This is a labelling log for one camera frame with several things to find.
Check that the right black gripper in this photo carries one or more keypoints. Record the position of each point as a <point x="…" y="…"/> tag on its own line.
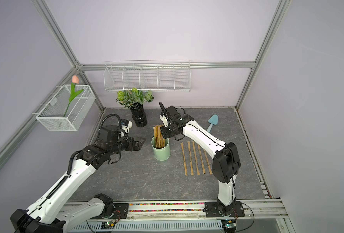
<point x="164" y="134"/>

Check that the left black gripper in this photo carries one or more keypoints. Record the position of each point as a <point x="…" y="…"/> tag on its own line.
<point x="132" y="148"/>

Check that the brown paper straw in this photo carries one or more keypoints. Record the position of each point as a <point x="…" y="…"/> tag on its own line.
<point x="201" y="158"/>
<point x="208" y="164"/>
<point x="190" y="159"/>
<point x="184" y="159"/>
<point x="196" y="159"/>

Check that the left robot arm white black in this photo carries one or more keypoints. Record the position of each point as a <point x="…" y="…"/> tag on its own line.
<point x="45" y="216"/>

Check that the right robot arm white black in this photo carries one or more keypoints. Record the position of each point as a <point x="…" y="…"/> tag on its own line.
<point x="225" y="156"/>

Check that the bundle of brown paper straws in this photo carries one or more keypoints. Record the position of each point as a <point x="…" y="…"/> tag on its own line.
<point x="160" y="141"/>

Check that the mint green storage cup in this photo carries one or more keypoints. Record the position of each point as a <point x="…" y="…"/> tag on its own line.
<point x="161" y="154"/>

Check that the black plant pot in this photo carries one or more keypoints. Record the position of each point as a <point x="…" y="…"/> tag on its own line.
<point x="139" y="116"/>

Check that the teal small spatula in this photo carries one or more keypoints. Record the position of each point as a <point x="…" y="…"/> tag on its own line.
<point x="212" y="121"/>

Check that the green artificial plant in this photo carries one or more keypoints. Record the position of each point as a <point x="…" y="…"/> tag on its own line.
<point x="134" y="98"/>

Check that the pink artificial tulip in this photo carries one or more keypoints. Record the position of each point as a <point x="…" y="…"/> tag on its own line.
<point x="73" y="93"/>

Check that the white mesh basket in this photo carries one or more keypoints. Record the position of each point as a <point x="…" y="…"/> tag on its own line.
<point x="51" y="115"/>

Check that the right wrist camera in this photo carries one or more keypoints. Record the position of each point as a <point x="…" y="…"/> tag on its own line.
<point x="168" y="115"/>

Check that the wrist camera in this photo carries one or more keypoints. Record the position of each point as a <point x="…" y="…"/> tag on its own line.
<point x="168" y="115"/>
<point x="113" y="133"/>

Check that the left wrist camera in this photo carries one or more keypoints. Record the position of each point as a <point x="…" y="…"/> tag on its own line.
<point x="113" y="133"/>

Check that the white wire wall shelf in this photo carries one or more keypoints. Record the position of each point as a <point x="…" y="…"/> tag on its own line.
<point x="154" y="75"/>

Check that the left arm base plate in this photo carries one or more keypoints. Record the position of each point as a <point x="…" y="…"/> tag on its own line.
<point x="120" y="210"/>

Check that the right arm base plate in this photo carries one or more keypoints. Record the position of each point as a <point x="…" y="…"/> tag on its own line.
<point x="217" y="209"/>

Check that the aluminium front rail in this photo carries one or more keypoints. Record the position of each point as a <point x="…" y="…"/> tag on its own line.
<point x="191" y="210"/>

